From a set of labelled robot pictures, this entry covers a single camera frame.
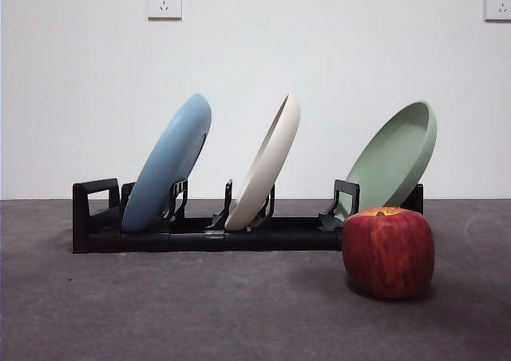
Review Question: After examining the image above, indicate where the blue round plate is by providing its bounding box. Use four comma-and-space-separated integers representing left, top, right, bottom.
121, 93, 213, 233

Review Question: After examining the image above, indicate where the red apple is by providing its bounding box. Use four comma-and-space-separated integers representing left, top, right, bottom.
342, 206, 436, 300

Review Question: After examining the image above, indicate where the cream round plate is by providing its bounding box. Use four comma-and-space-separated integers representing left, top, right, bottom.
224, 93, 301, 232

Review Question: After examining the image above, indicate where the black plate rack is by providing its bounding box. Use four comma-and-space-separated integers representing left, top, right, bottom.
72, 177, 425, 255

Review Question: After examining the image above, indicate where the green round plate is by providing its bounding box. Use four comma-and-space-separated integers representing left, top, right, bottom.
334, 100, 438, 223

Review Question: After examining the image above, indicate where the white wall socket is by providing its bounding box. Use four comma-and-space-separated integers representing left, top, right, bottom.
147, 0, 183, 21
484, 0, 511, 22

